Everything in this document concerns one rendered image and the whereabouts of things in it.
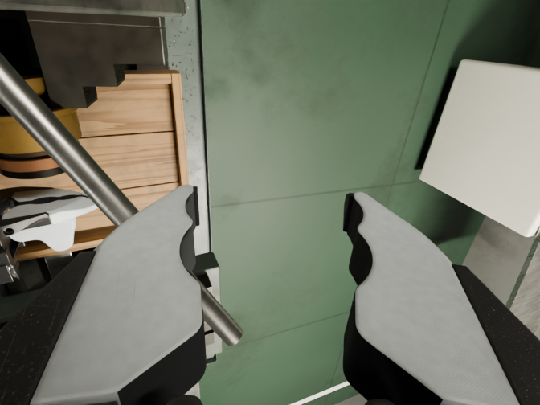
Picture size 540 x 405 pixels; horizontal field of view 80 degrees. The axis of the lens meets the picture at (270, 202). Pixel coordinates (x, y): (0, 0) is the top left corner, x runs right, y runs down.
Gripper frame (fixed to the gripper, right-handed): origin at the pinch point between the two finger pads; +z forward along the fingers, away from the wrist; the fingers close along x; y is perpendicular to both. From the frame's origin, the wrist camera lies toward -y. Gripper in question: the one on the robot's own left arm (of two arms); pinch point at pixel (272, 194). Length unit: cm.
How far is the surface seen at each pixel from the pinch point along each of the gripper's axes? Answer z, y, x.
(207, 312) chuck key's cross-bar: 1.2, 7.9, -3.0
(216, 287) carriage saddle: 44, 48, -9
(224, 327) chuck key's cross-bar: 1.2, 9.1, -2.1
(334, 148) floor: 167, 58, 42
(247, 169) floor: 146, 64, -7
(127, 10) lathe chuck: 13.7, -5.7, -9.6
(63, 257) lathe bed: 38, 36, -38
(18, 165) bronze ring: 17.3, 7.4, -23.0
